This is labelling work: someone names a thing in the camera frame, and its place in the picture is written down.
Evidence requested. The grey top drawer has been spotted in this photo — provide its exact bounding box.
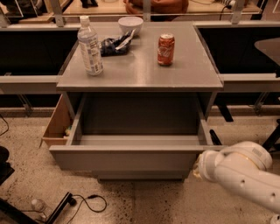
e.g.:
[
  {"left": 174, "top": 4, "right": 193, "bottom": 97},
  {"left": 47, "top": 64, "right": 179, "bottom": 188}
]
[{"left": 50, "top": 92, "right": 221, "bottom": 172}]

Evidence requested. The grey drawer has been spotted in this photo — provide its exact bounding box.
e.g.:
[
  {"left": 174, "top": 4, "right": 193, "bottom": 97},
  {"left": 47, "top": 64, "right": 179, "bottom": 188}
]
[
  {"left": 50, "top": 92, "right": 221, "bottom": 172},
  {"left": 93, "top": 171, "right": 190, "bottom": 181}
]

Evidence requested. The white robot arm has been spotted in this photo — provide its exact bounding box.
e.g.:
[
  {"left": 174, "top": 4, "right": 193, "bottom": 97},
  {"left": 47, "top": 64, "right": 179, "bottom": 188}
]
[{"left": 193, "top": 141, "right": 280, "bottom": 214}]

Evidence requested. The grey drawer cabinet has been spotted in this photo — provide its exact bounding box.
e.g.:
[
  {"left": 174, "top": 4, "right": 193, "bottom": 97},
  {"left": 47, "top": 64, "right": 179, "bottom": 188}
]
[{"left": 56, "top": 20, "right": 225, "bottom": 183}]

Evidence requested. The grey bottom drawer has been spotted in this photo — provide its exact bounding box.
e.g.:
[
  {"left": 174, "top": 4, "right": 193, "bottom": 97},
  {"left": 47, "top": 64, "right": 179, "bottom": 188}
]
[{"left": 93, "top": 171, "right": 190, "bottom": 181}]

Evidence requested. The black metal floor bar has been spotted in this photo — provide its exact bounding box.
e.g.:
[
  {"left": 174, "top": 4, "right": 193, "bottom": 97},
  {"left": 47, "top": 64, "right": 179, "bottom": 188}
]
[{"left": 210, "top": 129, "right": 221, "bottom": 145}]

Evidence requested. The orange soda can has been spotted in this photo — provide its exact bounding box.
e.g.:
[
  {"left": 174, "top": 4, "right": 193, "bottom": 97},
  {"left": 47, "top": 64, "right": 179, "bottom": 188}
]
[{"left": 157, "top": 33, "right": 175, "bottom": 66}]

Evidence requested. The black stand leg left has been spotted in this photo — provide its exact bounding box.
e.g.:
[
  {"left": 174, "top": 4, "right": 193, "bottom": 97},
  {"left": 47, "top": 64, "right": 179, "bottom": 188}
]
[{"left": 45, "top": 192, "right": 76, "bottom": 224}]

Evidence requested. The cardboard box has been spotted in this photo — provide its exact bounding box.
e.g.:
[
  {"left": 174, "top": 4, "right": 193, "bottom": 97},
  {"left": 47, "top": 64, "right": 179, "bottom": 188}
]
[{"left": 42, "top": 96, "right": 73, "bottom": 147}]

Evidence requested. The crumpled dark chip bag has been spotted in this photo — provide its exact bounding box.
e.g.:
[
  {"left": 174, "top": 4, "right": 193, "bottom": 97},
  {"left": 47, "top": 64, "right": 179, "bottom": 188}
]
[{"left": 100, "top": 30, "right": 136, "bottom": 57}]

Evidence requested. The white bowl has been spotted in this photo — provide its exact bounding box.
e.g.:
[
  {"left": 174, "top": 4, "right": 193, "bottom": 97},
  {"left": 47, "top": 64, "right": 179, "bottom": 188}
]
[{"left": 118, "top": 16, "right": 144, "bottom": 36}]

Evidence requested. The brown leather bag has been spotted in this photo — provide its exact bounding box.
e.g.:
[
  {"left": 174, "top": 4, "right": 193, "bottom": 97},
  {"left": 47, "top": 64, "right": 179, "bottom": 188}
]
[{"left": 123, "top": 0, "right": 189, "bottom": 21}]

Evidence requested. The plastic bottle on floor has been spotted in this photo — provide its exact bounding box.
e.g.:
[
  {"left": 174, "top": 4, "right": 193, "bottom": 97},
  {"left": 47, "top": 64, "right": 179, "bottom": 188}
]
[{"left": 31, "top": 199, "right": 46, "bottom": 221}]

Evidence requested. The clear plastic water bottle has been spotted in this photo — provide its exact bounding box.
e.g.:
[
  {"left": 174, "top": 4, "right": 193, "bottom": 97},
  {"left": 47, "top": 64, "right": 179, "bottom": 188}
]
[{"left": 78, "top": 16, "right": 103, "bottom": 76}]

